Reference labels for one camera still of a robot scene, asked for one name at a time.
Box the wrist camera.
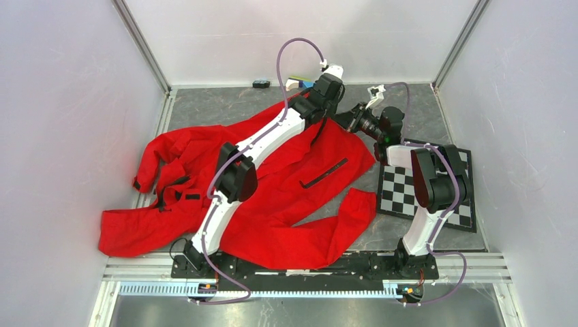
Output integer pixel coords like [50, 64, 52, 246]
[366, 84, 386, 110]
[320, 59, 344, 79]

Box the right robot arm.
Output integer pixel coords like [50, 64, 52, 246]
[333, 103, 471, 278]

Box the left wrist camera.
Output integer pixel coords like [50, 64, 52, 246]
[320, 59, 344, 79]

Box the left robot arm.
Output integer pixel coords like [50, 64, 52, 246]
[183, 65, 344, 278]

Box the red jacket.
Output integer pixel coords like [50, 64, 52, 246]
[97, 103, 376, 269]

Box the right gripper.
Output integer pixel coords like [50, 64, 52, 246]
[332, 102, 384, 142]

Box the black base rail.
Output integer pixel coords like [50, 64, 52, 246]
[104, 250, 511, 301]

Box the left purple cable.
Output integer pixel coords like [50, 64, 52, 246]
[189, 37, 327, 306]

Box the small black box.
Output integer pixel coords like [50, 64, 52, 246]
[252, 79, 271, 89]

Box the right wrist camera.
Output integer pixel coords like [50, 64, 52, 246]
[366, 84, 386, 110]

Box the black white checkerboard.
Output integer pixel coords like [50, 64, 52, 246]
[377, 141, 476, 232]

